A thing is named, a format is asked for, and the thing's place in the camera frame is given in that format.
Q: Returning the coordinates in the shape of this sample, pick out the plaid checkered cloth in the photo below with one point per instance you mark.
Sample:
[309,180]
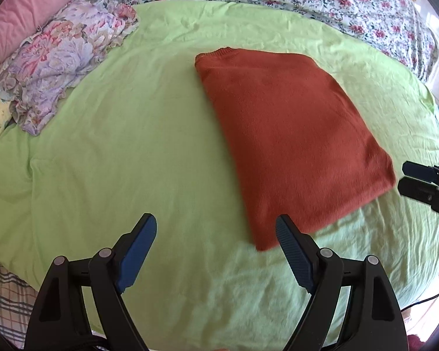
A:
[17,299]

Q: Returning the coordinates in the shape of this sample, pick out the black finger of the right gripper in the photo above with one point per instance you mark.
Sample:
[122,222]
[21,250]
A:
[422,191]
[416,171]

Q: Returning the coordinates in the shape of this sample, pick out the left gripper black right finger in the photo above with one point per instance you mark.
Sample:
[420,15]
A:
[352,305]

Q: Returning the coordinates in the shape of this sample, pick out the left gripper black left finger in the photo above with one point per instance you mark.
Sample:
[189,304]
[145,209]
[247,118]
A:
[80,305]

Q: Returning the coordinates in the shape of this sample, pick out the rust orange knit sweater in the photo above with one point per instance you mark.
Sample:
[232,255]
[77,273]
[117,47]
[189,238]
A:
[299,144]

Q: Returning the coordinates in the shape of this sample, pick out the pastel peony floral pillow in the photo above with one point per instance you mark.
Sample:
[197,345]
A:
[35,77]

